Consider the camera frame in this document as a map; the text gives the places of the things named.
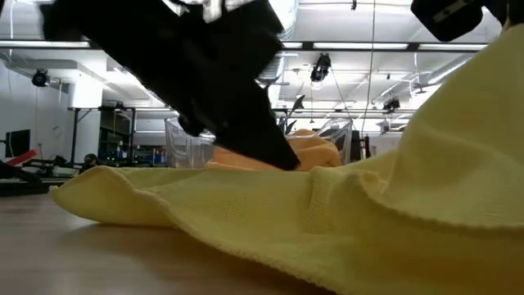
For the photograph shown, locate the black background equipment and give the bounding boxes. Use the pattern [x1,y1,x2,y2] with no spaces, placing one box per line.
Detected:
[0,155,81,197]

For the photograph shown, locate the black equipment stand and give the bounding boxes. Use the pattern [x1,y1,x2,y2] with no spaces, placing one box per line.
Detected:
[350,129,372,161]

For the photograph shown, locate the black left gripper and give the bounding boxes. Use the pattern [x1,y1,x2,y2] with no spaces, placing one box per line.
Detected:
[38,0,303,172]

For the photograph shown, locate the red background object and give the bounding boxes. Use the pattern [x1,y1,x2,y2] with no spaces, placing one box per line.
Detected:
[4,148,38,167]

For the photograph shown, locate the yellow microfiber towel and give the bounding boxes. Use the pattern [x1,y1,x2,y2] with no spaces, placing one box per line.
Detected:
[47,23,524,295]

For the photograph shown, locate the person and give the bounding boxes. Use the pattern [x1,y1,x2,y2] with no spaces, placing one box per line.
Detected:
[80,152,102,175]

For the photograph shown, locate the orange microfiber towel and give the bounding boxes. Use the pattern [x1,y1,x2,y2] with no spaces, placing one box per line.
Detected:
[204,128,343,173]

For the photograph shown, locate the clear plastic bin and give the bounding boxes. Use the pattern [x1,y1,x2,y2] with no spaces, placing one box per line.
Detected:
[164,117,355,170]

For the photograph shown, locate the black overhead frame beam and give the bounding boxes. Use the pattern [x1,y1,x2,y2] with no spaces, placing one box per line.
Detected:
[0,39,489,54]

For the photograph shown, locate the green potted plant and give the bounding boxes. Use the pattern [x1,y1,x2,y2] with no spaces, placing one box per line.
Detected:
[277,93,307,136]

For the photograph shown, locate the black computer monitor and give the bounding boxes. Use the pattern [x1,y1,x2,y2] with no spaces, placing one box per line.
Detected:
[4,129,32,159]

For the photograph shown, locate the black shelving rack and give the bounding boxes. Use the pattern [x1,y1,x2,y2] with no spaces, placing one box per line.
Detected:
[70,105,138,166]

